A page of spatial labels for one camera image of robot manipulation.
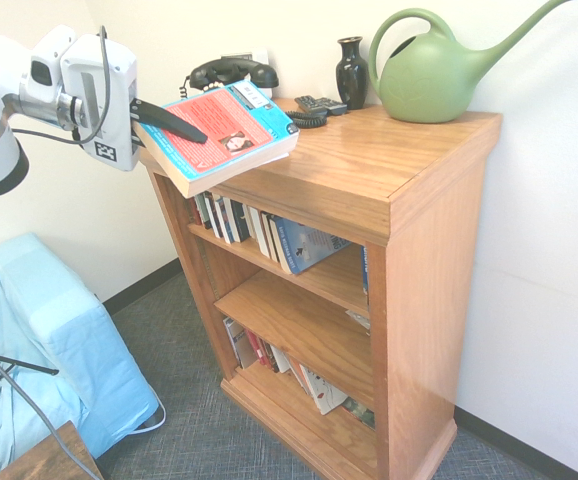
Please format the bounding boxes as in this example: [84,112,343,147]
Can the red and teal paperback book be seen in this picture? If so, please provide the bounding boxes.
[133,79,300,199]

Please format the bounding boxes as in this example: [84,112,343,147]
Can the white power cable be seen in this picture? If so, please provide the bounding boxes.
[131,399,168,432]

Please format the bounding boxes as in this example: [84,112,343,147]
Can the dark green red large book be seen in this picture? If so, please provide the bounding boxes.
[341,397,376,431]

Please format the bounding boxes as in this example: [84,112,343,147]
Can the dark wooden table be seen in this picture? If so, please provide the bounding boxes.
[0,419,105,480]

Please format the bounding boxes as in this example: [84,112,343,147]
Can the white book with black figures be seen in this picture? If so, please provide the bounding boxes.
[298,364,349,416]

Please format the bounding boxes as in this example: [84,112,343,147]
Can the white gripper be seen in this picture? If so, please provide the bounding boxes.
[60,33,208,172]

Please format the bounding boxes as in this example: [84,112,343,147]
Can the white paperback book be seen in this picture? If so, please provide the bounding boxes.
[247,205,271,259]

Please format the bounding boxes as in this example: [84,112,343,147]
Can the white square alarm clock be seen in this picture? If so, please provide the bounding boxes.
[220,47,273,100]

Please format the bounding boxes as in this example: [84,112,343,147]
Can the black vintage telephone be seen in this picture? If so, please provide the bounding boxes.
[178,56,329,130]

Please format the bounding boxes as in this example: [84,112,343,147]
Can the red and white paperback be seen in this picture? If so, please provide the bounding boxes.
[243,329,280,374]

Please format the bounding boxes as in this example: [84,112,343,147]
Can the black ceramic vase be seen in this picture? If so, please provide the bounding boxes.
[336,36,370,111]

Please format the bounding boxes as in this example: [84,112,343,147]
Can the grey camera cable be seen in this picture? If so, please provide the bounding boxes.
[0,24,111,480]

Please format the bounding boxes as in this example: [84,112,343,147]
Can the black camera tripod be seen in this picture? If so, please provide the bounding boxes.
[0,344,60,396]

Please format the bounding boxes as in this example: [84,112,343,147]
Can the grey white paperback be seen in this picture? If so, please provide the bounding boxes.
[222,316,249,370]

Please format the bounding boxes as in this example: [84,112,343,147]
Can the light blue covered couch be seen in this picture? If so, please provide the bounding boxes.
[0,232,163,480]

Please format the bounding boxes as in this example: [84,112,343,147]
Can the black remote control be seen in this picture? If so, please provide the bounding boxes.
[316,96,349,117]
[294,94,330,117]

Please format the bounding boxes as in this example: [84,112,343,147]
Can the dark green spine book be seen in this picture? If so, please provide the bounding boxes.
[203,192,224,239]

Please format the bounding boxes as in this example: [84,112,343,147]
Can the wooden bookshelf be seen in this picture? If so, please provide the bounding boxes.
[138,97,504,480]

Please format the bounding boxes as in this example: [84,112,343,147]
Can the white slim paperback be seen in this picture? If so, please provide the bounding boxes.
[268,344,293,375]

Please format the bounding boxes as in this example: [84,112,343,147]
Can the green plastic watering can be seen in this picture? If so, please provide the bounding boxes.
[367,0,575,125]

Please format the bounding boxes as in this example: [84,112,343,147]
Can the dark blue spine book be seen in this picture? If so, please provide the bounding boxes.
[231,199,251,244]

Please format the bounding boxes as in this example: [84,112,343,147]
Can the loose printed papers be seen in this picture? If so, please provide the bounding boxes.
[345,309,371,332]

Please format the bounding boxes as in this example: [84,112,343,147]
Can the large blue cover book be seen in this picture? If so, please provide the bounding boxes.
[270,215,351,275]

